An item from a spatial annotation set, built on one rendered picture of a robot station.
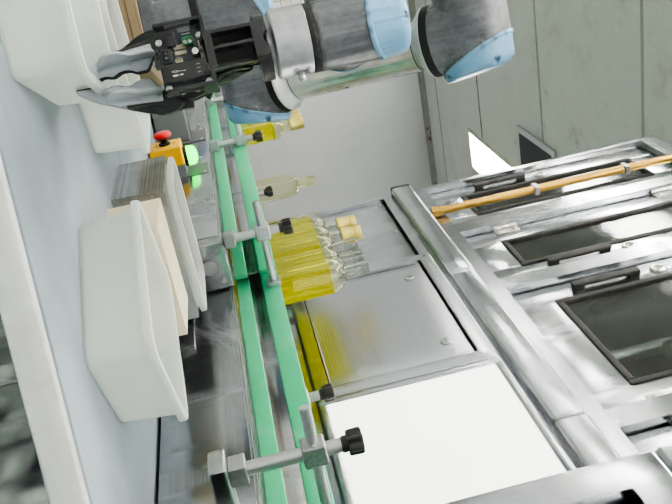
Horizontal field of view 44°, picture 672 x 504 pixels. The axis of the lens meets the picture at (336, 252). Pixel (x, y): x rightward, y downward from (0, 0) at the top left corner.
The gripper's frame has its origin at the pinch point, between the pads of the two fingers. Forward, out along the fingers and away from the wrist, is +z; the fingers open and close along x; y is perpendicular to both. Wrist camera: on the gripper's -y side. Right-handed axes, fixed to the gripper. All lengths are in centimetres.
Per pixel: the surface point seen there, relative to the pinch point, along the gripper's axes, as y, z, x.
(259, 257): -67, -13, 25
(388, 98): -665, -158, -69
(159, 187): -31.3, -1.7, 10.0
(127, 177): -38.9, 3.6, 6.8
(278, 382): -31, -12, 42
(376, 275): -91, -38, 35
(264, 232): -55, -15, 20
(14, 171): 16.2, 5.6, 9.1
